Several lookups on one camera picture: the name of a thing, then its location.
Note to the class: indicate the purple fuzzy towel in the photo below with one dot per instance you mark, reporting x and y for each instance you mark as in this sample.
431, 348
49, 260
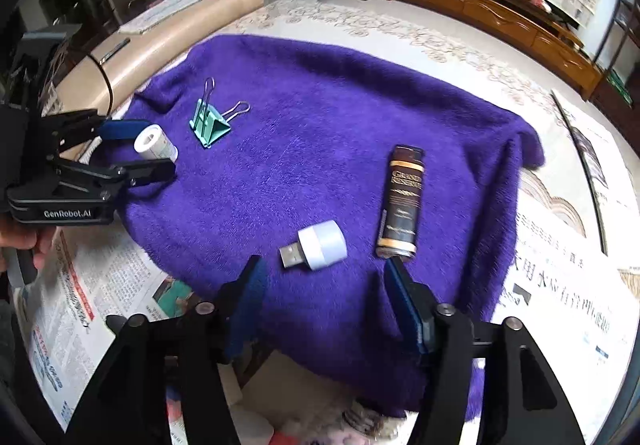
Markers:
310, 125

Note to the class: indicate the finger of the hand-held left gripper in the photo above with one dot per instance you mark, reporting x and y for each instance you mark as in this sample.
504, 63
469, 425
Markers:
122, 128
150, 171

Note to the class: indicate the wooden low cabinet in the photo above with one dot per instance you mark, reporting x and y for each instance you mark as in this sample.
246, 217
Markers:
480, 10

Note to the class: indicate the person's left hand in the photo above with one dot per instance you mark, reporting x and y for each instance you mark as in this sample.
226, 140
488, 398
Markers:
20, 240

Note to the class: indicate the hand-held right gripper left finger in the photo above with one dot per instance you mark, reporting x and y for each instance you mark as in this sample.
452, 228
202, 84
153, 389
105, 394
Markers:
247, 307

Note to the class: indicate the black pen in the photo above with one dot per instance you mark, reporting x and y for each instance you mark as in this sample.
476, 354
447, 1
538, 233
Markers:
114, 50

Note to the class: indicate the white usb night light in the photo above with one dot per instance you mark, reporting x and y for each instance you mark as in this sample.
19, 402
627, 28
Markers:
322, 242

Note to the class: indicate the white paper booklet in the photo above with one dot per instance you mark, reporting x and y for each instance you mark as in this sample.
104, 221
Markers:
165, 12

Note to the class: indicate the beige cushioned bench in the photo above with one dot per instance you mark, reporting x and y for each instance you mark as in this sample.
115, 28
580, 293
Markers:
165, 55

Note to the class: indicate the folded newspaper with dark photo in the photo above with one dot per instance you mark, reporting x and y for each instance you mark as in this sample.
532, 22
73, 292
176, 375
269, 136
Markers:
595, 160

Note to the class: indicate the dark shelf rack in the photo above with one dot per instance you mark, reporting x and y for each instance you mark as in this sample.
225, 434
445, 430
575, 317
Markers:
620, 55

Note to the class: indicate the white tape roll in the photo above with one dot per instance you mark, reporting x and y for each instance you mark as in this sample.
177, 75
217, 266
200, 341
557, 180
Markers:
150, 141

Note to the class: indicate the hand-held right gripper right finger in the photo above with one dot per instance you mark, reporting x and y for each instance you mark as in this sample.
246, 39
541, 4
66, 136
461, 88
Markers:
404, 307

